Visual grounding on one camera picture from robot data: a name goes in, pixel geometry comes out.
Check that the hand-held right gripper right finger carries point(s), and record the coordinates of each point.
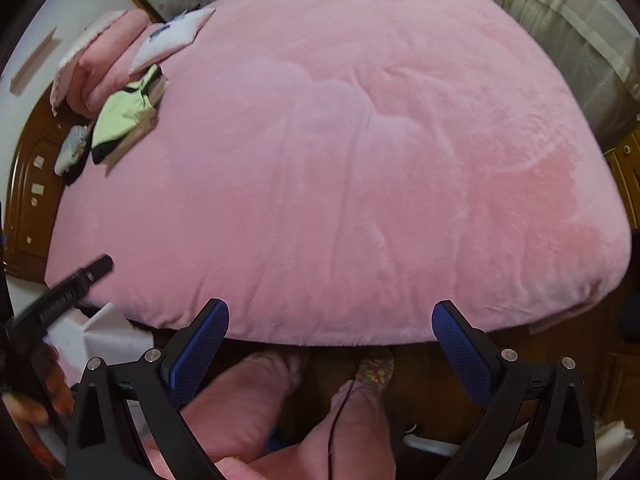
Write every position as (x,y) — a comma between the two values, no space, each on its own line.
(462,355)

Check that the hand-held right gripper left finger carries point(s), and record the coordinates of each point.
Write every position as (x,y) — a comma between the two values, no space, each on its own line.
(200,355)

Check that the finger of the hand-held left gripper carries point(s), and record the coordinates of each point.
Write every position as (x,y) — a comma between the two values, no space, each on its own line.
(97,267)

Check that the green and black hooded jacket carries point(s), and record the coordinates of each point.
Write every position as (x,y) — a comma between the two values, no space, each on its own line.
(120,120)

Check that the folded white clothes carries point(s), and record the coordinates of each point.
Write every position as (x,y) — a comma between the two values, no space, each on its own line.
(145,127)

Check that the person's left hand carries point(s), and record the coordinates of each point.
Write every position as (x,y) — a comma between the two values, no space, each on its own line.
(57,385)

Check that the patterned slipper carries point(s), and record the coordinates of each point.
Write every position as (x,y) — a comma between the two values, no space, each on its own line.
(375,367)

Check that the wooden headboard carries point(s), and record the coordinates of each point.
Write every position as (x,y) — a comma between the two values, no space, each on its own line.
(30,175)

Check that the grey patterned cloth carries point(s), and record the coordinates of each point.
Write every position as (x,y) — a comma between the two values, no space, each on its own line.
(72,147)

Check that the person's right leg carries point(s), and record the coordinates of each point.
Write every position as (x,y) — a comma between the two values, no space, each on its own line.
(350,435)

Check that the folded pink quilt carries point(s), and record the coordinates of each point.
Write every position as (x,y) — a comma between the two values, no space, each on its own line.
(107,60)

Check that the pink plush bed blanket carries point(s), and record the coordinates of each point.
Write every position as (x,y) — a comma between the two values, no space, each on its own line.
(350,160)

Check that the wooden cabinet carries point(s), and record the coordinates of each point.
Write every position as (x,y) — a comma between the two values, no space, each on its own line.
(625,180)

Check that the white pillow with blue print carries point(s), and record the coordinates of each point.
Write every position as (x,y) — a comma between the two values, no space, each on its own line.
(172,40)

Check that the white plastic frame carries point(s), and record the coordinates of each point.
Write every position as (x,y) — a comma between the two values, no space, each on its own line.
(435,442)

